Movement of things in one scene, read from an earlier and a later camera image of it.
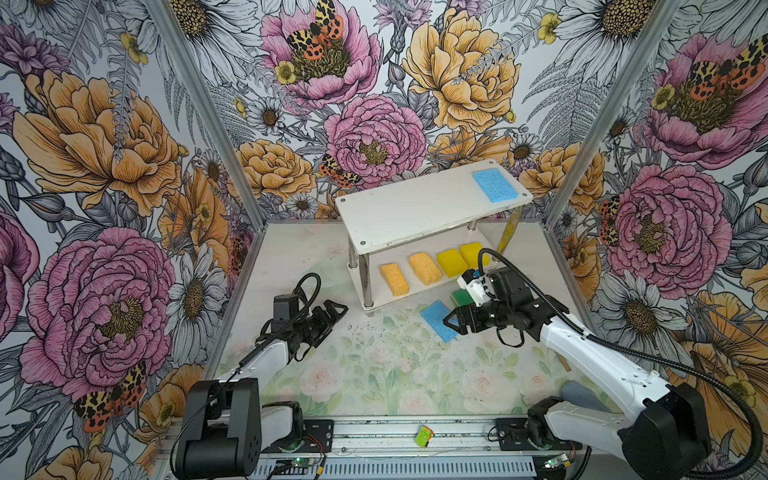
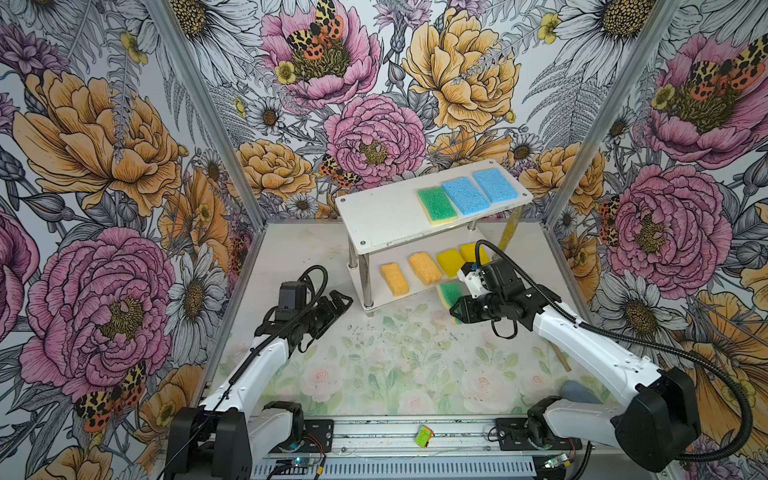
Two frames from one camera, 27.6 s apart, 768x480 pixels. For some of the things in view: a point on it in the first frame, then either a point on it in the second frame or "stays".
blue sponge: x=495 y=184 stays
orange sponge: x=395 y=279 stays
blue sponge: x=436 y=312 → x=465 y=196
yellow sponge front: x=470 y=252 stays
